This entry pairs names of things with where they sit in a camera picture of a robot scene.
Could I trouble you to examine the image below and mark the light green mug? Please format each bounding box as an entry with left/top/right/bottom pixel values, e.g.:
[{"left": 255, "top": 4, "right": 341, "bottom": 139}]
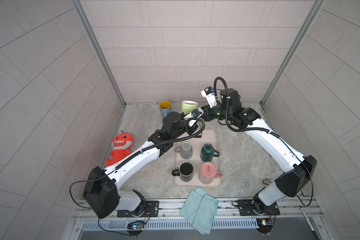
[{"left": 181, "top": 101, "right": 199, "bottom": 116}]

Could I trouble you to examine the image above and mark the light blue butterfly mug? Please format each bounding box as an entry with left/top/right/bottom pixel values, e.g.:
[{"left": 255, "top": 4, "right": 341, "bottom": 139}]
[{"left": 159, "top": 101, "right": 171, "bottom": 118}]

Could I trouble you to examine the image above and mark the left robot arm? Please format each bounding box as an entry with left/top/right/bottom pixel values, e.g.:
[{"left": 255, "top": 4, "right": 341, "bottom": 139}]
[{"left": 83, "top": 108, "right": 205, "bottom": 219}]

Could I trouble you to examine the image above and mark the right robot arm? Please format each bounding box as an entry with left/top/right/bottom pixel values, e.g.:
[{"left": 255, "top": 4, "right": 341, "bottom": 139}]
[{"left": 201, "top": 77, "right": 317, "bottom": 215}]

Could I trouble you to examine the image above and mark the dark green mug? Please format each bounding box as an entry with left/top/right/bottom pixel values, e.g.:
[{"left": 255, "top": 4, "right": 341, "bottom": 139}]
[{"left": 200, "top": 144, "right": 220, "bottom": 163}]

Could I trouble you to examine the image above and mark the grey mug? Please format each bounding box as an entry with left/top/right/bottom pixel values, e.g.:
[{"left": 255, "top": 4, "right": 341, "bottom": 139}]
[{"left": 175, "top": 142, "right": 193, "bottom": 160}]

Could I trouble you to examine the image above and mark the pink glass mug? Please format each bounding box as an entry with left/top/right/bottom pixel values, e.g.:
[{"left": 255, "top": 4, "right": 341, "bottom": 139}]
[{"left": 199, "top": 162, "right": 223, "bottom": 185}]

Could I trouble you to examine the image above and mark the black mug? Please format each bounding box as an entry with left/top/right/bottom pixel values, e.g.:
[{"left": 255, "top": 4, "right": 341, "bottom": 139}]
[{"left": 171, "top": 162, "right": 194, "bottom": 182}]

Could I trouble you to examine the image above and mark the beige tray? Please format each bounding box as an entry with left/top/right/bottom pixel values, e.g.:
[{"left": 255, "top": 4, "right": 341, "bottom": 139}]
[{"left": 174, "top": 130, "right": 222, "bottom": 188}]

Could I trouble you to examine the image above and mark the small metal fitting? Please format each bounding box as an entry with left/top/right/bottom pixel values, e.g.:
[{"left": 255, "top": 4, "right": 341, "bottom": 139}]
[{"left": 263, "top": 178, "right": 273, "bottom": 186}]

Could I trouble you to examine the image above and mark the red monster plush toy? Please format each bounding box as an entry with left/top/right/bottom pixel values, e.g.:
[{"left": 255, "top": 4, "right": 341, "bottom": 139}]
[{"left": 106, "top": 133, "right": 134, "bottom": 167}]

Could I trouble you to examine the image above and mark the teal cloth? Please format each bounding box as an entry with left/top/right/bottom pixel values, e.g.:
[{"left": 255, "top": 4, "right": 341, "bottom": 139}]
[{"left": 180, "top": 187, "right": 219, "bottom": 235}]

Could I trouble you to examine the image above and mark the right circuit board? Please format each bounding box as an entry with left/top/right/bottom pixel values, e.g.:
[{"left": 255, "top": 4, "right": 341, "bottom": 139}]
[{"left": 256, "top": 219, "right": 274, "bottom": 234}]

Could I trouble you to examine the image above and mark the circuit board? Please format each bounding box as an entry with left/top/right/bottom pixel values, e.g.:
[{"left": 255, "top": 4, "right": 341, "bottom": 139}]
[
  {"left": 256, "top": 219, "right": 274, "bottom": 234},
  {"left": 127, "top": 221, "right": 145, "bottom": 237}
]

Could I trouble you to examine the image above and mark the left circuit board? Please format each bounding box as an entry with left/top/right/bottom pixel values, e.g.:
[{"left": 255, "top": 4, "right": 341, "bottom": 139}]
[{"left": 127, "top": 221, "right": 145, "bottom": 237}]

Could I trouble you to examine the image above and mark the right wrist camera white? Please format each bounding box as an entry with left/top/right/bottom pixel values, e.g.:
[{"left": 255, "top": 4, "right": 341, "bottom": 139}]
[{"left": 201, "top": 87, "right": 218, "bottom": 108}]

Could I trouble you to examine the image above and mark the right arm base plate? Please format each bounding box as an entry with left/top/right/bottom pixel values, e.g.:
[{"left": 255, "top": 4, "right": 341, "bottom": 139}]
[{"left": 232, "top": 200, "right": 280, "bottom": 216}]

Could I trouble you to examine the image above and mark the aluminium mounting rail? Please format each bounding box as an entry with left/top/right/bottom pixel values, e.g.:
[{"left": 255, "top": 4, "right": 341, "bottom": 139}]
[{"left": 71, "top": 196, "right": 322, "bottom": 221}]

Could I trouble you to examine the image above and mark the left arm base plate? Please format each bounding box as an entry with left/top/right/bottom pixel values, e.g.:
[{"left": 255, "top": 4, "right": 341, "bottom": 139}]
[{"left": 117, "top": 201, "right": 159, "bottom": 218}]

